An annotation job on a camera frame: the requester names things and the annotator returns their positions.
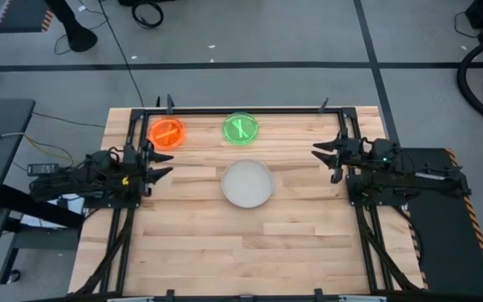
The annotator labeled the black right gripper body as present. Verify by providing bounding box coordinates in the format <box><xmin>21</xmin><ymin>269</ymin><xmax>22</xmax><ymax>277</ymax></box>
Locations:
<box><xmin>331</xmin><ymin>129</ymin><xmax>366</xmax><ymax>185</ymax></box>

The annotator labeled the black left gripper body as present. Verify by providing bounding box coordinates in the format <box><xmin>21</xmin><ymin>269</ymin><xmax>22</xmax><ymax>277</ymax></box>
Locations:
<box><xmin>122</xmin><ymin>142</ymin><xmax>151</xmax><ymax>196</ymax></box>

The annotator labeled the beige plastic plate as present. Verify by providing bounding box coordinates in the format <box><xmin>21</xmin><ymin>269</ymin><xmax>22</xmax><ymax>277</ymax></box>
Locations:
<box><xmin>220</xmin><ymin>158</ymin><xmax>275</xmax><ymax>210</ymax></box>

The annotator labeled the black power brick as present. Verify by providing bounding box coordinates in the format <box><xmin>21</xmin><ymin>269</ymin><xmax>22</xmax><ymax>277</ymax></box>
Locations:
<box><xmin>26</xmin><ymin>162</ymin><xmax>60</xmax><ymax>177</ymax></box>

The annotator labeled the large black hazard-striped mat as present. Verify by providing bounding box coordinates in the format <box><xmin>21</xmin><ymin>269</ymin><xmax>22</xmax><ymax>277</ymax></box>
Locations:
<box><xmin>392</xmin><ymin>146</ymin><xmax>483</xmax><ymax>298</ymax></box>

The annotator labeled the person's leg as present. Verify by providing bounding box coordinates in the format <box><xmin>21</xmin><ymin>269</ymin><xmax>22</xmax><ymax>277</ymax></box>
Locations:
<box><xmin>44</xmin><ymin>0</ymin><xmax>99</xmax><ymax>54</ymax></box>

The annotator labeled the small black hazard-striped mat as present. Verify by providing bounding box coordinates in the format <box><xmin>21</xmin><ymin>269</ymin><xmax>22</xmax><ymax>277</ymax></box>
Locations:
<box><xmin>0</xmin><ymin>0</ymin><xmax>54</xmax><ymax>34</ymax></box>

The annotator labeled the yellow cable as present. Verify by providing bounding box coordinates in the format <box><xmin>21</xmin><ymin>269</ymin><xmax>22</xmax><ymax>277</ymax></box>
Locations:
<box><xmin>23</xmin><ymin>133</ymin><xmax>75</xmax><ymax>164</ymax></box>

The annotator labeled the thin black cable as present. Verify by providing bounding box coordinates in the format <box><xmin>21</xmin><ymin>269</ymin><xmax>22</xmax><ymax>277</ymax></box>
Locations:
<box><xmin>31</xmin><ymin>111</ymin><xmax>106</xmax><ymax>128</ymax></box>

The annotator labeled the black aluminium table frame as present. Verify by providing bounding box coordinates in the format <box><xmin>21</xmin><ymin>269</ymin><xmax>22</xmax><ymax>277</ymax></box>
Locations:
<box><xmin>73</xmin><ymin>105</ymin><xmax>425</xmax><ymax>302</ymax></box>

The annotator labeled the long black floor cable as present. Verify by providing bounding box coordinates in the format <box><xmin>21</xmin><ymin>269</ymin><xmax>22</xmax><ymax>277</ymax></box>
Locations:
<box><xmin>96</xmin><ymin>0</ymin><xmax>145</xmax><ymax>108</ymax></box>

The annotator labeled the thick black hose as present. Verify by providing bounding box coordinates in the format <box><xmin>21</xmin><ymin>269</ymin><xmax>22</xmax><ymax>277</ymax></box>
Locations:
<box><xmin>455</xmin><ymin>33</ymin><xmax>483</xmax><ymax>131</ymax></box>

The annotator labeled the coiled black cable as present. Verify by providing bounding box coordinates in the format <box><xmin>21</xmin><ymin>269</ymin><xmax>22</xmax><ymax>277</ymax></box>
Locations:
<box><xmin>131</xmin><ymin>1</ymin><xmax>165</xmax><ymax>29</ymax></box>

